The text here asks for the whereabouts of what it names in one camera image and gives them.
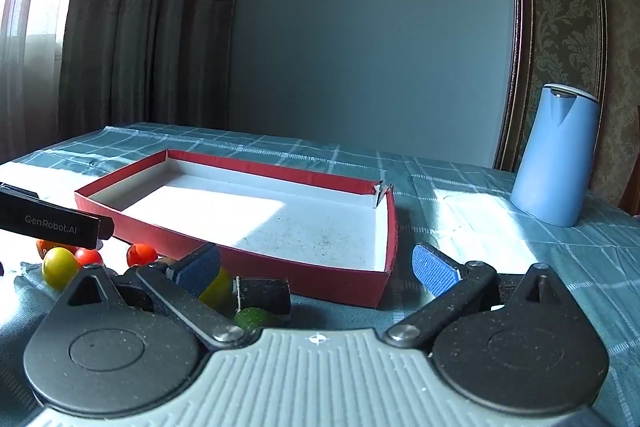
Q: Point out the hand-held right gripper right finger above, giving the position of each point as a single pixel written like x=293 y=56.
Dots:
x=434 y=269

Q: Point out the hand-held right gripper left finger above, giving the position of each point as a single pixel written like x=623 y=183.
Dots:
x=200 y=268

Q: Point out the orange tangerine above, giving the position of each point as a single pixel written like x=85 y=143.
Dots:
x=46 y=247

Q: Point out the yellow cherry tomato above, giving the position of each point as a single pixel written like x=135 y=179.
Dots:
x=220 y=292
x=60 y=268

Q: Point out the red cherry tomato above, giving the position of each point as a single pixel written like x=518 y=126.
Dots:
x=141 y=254
x=89 y=257

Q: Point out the dark cylindrical block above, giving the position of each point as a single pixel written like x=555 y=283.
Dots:
x=265 y=294

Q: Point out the green avocado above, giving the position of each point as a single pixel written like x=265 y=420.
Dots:
x=255 y=319

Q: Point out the red cardboard box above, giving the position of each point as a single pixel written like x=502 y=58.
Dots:
x=275 y=217

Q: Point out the blue kettle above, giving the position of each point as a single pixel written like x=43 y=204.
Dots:
x=555 y=157

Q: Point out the brown patterned curtain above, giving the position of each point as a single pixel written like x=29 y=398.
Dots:
x=150 y=32

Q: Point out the sheer white curtain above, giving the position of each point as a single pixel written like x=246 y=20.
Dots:
x=30 y=7

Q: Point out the gilded wall panel frame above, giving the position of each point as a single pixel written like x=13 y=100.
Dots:
x=517 y=57

